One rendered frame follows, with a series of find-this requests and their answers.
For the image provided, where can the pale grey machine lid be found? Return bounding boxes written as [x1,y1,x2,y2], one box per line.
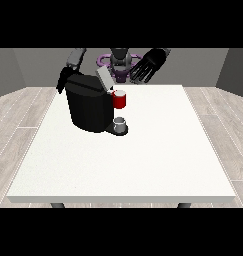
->
[95,65,115,91]

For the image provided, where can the red pod holder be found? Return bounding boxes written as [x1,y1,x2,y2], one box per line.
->
[111,90,128,110]

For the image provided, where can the black coffee machine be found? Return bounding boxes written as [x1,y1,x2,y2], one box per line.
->
[64,73,129,136]

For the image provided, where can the grey robot trunk purple rings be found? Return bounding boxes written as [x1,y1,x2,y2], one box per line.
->
[96,48,144,84]

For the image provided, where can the small grey cup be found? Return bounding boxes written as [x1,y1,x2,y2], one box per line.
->
[112,116,128,134]

